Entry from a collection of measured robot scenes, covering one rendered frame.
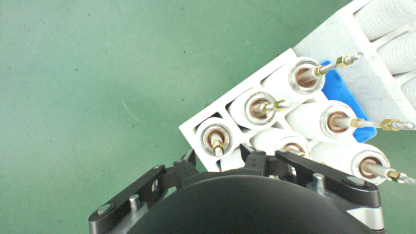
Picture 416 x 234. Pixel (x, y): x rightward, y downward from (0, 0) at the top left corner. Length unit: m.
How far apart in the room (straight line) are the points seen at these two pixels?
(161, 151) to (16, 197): 0.74
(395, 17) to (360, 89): 0.18
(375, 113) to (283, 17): 0.48
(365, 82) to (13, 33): 1.43
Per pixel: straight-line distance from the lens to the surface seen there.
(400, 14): 0.55
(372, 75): 0.58
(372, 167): 0.42
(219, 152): 0.16
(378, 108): 0.63
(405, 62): 0.58
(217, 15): 0.67
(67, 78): 0.85
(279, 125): 0.38
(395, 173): 0.41
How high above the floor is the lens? 0.50
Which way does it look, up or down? 88 degrees down
